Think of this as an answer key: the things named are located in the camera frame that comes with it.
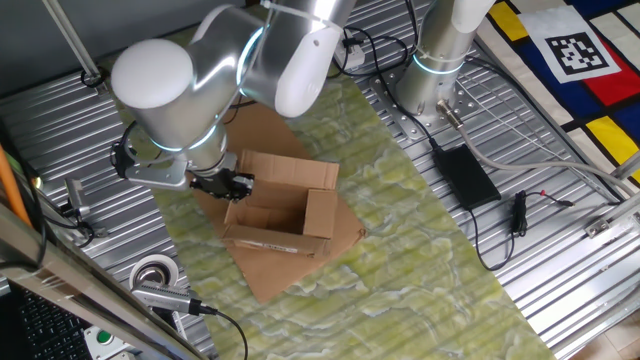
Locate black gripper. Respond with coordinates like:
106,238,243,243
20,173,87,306
188,166,257,202

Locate brown cardboard box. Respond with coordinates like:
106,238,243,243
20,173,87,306
221,148,341,259

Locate grey box green button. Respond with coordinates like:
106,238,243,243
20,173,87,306
82,324,139,360

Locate round silver dish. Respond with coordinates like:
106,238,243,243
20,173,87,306
128,253,180,292

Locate flat brown cardboard sheet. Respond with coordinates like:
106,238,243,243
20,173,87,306
189,102,367,305

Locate green marble pattern mat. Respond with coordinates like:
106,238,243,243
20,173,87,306
102,9,556,360

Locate grey tripod pole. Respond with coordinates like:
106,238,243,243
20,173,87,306
42,0,109,96

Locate orange pole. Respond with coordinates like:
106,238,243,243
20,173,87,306
0,144,34,229

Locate black keyboard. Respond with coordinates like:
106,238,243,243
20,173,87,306
0,282,94,360

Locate black power adapter brick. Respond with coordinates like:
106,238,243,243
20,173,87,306
432,143,502,211

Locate white fiducial marker sheet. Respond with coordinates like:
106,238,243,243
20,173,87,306
517,4,622,85

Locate fiducial marker board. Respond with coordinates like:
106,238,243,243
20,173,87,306
474,0,640,186

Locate wrist camera on silver bracket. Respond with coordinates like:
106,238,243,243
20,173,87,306
109,138,190,193

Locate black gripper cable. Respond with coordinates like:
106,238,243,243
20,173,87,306
222,97,257,126

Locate silver ribbed camera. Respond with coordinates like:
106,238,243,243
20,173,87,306
130,280,204,316

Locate black camera cable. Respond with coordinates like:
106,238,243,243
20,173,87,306
199,305,250,360

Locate metal clamp bracket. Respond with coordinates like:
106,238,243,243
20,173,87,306
62,178,109,240

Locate metal frame rail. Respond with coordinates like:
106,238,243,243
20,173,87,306
0,202,211,360

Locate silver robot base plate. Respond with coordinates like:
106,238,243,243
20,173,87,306
359,64,481,146

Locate black power cord with plug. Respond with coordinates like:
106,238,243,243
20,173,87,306
377,69,444,151

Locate black cables at robot base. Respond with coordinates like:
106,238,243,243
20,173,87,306
327,0,426,81

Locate black bundled cord red tip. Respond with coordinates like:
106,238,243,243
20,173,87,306
467,188,576,272

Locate thick grey robot cable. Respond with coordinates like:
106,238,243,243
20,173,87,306
435,98,640,199

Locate aluminium frame profile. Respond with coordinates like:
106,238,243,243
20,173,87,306
583,149,640,239

